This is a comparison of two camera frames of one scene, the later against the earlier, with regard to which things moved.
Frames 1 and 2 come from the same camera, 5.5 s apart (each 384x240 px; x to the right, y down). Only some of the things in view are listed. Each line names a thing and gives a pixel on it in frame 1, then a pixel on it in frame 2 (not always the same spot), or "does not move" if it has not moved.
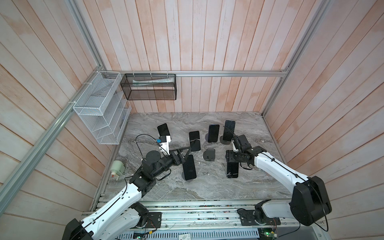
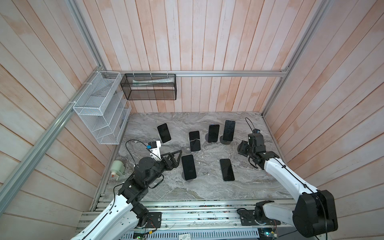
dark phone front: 189,167 does not move
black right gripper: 228,155 → 242,145
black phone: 194,137 does not move
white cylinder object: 117,169 does not move
